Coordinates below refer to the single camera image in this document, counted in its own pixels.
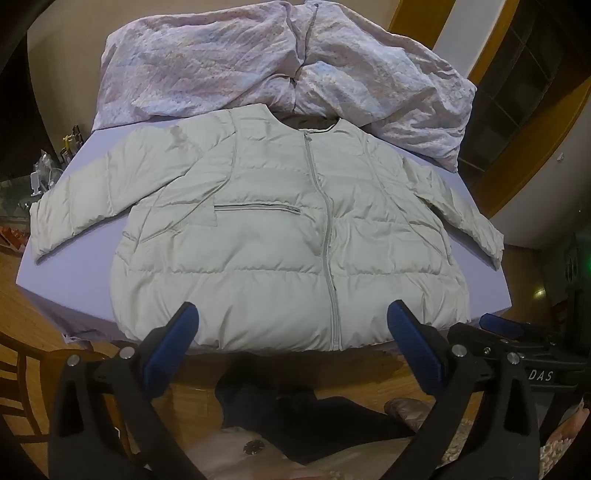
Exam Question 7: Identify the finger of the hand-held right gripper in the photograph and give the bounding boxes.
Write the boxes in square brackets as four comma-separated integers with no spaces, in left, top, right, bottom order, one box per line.
[450,313,561,363]

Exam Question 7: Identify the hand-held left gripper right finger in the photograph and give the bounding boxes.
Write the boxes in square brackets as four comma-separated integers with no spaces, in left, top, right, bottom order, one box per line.
[387,300,543,480]

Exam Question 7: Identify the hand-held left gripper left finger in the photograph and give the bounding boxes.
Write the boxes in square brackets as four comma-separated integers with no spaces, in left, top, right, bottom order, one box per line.
[48,302,218,480]

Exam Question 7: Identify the pale green puffer jacket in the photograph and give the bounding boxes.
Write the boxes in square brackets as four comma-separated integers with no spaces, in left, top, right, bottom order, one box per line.
[30,102,505,354]

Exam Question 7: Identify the person's right forearm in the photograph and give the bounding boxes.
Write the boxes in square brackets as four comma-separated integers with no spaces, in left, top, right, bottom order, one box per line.
[538,399,591,480]

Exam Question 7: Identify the brown slipper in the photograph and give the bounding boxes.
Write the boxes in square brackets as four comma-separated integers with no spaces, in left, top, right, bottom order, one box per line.
[383,398,435,432]

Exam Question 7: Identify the bed with lavender sheet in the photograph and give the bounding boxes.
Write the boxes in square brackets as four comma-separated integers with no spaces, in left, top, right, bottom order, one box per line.
[16,115,513,344]

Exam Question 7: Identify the person's dark trouser legs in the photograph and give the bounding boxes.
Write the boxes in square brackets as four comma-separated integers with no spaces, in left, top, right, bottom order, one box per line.
[215,364,416,467]

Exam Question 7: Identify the wooden chair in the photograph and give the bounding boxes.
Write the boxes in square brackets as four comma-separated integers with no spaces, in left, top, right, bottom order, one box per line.
[0,330,93,444]

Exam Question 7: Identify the red box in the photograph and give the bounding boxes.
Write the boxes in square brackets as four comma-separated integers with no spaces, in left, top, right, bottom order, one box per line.
[0,226,28,252]

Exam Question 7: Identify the glass side table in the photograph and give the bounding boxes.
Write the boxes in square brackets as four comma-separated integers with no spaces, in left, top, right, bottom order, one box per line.
[0,178,42,232]

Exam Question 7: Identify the clear plastic bag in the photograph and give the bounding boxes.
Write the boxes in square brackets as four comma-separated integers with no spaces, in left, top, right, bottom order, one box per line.
[33,150,58,178]

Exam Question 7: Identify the group of small bottles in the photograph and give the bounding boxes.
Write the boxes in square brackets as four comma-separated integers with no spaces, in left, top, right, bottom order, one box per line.
[60,124,86,162]

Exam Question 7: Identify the wooden cabinet with glass doors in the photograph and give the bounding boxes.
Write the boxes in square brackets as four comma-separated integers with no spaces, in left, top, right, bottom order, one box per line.
[457,0,591,222]

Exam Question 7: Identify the pink floral quilt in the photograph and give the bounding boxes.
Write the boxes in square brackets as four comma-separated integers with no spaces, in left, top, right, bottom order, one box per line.
[92,0,478,174]

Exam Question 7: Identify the wooden door frame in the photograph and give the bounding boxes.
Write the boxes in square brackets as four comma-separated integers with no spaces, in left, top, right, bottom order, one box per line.
[388,0,520,51]

